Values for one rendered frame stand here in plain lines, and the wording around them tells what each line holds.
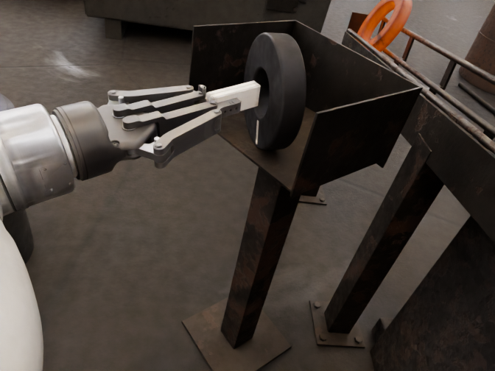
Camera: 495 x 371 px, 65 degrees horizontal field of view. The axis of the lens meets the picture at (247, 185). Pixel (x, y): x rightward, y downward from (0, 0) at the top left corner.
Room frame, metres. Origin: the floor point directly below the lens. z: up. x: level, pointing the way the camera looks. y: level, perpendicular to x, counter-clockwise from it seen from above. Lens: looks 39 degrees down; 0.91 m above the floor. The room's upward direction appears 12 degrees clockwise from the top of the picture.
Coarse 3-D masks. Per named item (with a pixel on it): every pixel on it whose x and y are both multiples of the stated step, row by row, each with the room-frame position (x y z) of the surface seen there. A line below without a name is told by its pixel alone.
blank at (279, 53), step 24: (264, 48) 0.49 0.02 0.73; (288, 48) 0.47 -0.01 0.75; (264, 72) 0.51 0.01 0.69; (288, 72) 0.44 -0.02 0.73; (264, 96) 0.52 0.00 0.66; (288, 96) 0.42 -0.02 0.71; (264, 120) 0.45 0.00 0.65; (288, 120) 0.42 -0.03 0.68; (264, 144) 0.44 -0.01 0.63; (288, 144) 0.44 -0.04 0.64
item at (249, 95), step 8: (240, 88) 0.43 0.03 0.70; (248, 88) 0.44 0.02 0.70; (256, 88) 0.45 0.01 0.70; (216, 96) 0.41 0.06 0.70; (224, 96) 0.41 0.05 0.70; (232, 96) 0.42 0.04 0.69; (240, 96) 0.43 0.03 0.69; (248, 96) 0.44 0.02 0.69; (256, 96) 0.45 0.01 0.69; (248, 104) 0.44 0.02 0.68; (256, 104) 0.45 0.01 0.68
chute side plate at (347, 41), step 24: (360, 48) 1.06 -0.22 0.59; (408, 120) 0.69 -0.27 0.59; (432, 120) 0.62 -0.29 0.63; (432, 144) 0.59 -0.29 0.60; (456, 144) 0.54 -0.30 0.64; (480, 144) 0.50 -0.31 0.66; (432, 168) 0.56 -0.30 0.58; (456, 168) 0.51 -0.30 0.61; (480, 168) 0.47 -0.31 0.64; (456, 192) 0.48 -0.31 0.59; (480, 192) 0.45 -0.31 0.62; (480, 216) 0.42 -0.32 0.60
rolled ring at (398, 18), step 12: (384, 0) 1.21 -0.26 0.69; (396, 0) 1.14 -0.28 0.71; (408, 0) 1.12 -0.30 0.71; (372, 12) 1.23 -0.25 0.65; (384, 12) 1.21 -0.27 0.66; (396, 12) 1.09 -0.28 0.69; (408, 12) 1.09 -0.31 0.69; (372, 24) 1.21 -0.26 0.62; (396, 24) 1.07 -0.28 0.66; (360, 36) 1.18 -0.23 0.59; (384, 36) 1.06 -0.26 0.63; (384, 48) 1.07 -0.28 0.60
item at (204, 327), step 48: (192, 48) 0.56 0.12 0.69; (240, 48) 0.62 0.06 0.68; (336, 48) 0.63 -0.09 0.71; (336, 96) 0.60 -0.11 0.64; (384, 96) 0.46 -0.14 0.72; (240, 144) 0.47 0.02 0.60; (336, 144) 0.41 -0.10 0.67; (384, 144) 0.49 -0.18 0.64; (288, 192) 0.50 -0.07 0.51; (240, 288) 0.50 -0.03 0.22; (192, 336) 0.49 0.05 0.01; (240, 336) 0.49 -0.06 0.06
